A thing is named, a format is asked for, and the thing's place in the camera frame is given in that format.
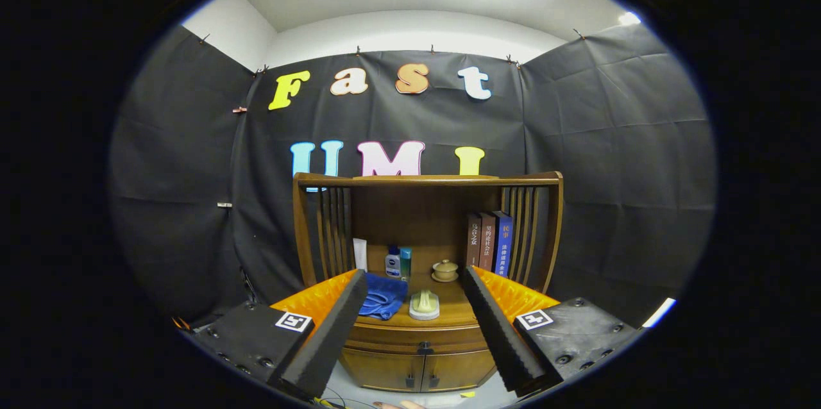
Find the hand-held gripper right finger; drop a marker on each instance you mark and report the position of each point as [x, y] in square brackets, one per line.
[500, 338]

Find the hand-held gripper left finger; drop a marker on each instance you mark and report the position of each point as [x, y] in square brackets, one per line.
[327, 338]

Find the wooden drawer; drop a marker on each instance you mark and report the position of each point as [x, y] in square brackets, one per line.
[385, 338]

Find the pale yellow scrub brush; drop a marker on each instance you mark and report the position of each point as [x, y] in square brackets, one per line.
[424, 308]

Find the wooden cabinet door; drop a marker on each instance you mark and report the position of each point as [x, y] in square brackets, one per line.
[458, 370]
[381, 370]

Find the wooden countertop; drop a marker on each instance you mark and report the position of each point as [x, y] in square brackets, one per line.
[452, 306]

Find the wooden cabinet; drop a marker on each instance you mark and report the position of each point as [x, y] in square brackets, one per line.
[423, 217]

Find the folded blue towel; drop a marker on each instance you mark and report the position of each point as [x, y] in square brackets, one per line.
[383, 297]

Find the beige lidded teacup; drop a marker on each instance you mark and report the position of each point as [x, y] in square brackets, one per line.
[445, 270]

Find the white tube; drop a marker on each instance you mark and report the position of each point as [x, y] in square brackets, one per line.
[360, 255]

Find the blue book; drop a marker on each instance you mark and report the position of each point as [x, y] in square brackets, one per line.
[503, 242]

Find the reddish brown book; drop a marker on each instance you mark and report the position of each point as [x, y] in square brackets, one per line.
[487, 242]

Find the white lotion bottle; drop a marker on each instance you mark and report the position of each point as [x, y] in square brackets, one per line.
[392, 265]

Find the dark brown book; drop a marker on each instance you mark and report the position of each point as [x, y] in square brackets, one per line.
[474, 242]

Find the teal bottle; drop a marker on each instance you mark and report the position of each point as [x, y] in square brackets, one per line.
[406, 265]

